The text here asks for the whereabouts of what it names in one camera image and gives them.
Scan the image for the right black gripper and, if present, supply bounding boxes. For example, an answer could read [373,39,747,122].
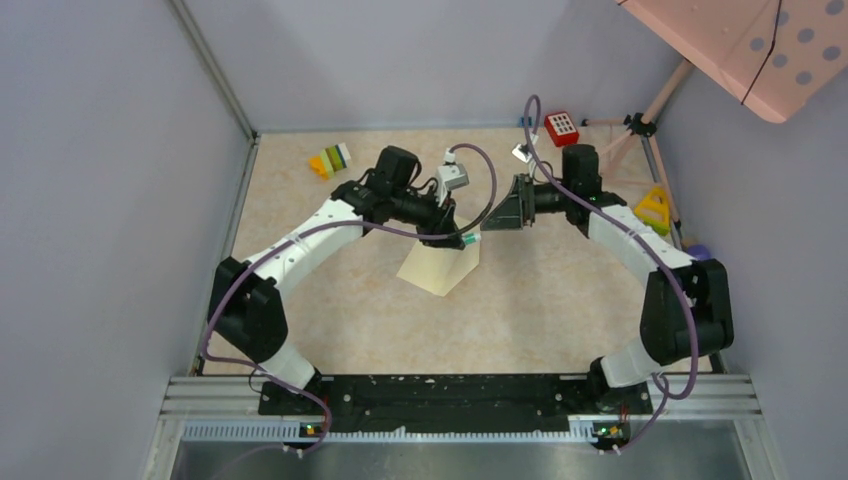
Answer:
[481,174,573,231]

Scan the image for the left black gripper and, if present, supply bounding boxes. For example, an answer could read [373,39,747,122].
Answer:
[391,183,465,249]

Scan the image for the white glue stick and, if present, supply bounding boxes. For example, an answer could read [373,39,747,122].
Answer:
[462,232,482,246]

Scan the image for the pale yellow envelope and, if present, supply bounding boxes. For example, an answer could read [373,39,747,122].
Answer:
[396,226,482,297]

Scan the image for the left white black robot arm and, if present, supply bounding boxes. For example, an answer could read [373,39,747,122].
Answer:
[207,146,469,414]

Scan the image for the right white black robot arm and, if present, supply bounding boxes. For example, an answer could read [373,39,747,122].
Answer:
[482,144,734,412]

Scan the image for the red toy block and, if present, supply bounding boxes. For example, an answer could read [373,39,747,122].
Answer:
[544,111,579,148]

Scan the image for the yellow triangular toy block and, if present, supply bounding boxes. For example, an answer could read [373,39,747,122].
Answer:
[633,186,671,226]

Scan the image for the green toy brick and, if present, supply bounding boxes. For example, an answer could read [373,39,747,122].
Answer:
[646,223,671,237]

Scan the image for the stacked colourful toy bricks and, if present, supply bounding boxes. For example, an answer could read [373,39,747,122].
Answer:
[308,142,352,180]

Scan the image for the pink wooden tripod stand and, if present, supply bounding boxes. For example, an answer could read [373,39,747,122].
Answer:
[580,59,694,240]

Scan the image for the purple flashlight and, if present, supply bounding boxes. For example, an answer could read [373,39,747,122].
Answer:
[686,244,713,261]

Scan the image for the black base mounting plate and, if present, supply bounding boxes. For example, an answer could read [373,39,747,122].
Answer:
[258,374,653,434]

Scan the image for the pink dotted board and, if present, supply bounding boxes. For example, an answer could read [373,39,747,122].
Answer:
[618,0,847,124]

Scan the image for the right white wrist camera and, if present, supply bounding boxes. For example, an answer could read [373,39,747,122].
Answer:
[511,143,535,164]

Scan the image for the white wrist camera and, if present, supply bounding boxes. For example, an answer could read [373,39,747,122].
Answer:
[436,149,470,205]
[511,143,535,164]

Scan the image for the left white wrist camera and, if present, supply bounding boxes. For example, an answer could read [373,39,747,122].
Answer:
[436,149,470,205]

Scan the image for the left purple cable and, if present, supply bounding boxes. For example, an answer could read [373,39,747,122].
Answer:
[199,142,498,458]

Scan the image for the purple cable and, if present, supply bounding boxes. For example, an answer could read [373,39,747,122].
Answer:
[523,94,701,455]
[199,142,498,458]

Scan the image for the aluminium frame rail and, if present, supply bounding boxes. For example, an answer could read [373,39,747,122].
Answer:
[165,0,258,143]

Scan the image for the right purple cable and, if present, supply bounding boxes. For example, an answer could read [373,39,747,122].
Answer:
[523,94,701,455]

